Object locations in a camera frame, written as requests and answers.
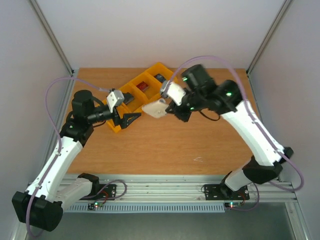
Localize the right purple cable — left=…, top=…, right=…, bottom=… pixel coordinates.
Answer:
left=168, top=55, right=305, bottom=212

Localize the left small circuit board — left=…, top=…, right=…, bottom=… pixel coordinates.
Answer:
left=87, top=202, right=104, bottom=211

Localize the right small circuit board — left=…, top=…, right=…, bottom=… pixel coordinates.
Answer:
left=224, top=201, right=242, bottom=209

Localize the small circuit board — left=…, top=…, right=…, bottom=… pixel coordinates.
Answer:
left=224, top=201, right=242, bottom=209
left=87, top=202, right=104, bottom=211

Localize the right aluminium corner post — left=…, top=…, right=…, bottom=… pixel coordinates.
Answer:
left=246, top=0, right=294, bottom=77

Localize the blue card in bin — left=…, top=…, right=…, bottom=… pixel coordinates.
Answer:
left=154, top=73, right=166, bottom=83

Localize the black card in bin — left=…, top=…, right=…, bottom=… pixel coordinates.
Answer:
left=123, top=92, right=135, bottom=105

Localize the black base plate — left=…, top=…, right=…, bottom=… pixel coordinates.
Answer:
left=80, top=184, right=117, bottom=201
left=201, top=184, right=250, bottom=201

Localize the aluminium corner post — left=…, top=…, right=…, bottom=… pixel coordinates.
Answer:
left=246, top=0, right=294, bottom=77
left=27, top=0, right=74, bottom=76

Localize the red card in bin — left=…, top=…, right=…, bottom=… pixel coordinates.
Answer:
left=136, top=81, right=149, bottom=92

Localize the grey slotted cable duct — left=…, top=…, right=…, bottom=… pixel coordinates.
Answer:
left=66, top=202, right=225, bottom=214

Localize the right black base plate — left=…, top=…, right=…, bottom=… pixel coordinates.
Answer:
left=201, top=184, right=250, bottom=201

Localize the aluminium front rail frame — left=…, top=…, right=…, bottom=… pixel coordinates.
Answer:
left=22, top=173, right=298, bottom=203

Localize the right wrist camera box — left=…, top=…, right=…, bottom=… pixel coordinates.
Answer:
left=160, top=80, right=186, bottom=106

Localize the left aluminium corner post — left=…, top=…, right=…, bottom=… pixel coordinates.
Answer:
left=27, top=0, right=74, bottom=76

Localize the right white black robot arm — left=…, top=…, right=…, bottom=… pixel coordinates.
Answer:
left=160, top=64, right=294, bottom=199

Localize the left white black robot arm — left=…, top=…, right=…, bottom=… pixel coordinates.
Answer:
left=11, top=89, right=141, bottom=232

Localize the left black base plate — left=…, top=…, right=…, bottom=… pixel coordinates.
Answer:
left=80, top=184, right=117, bottom=201

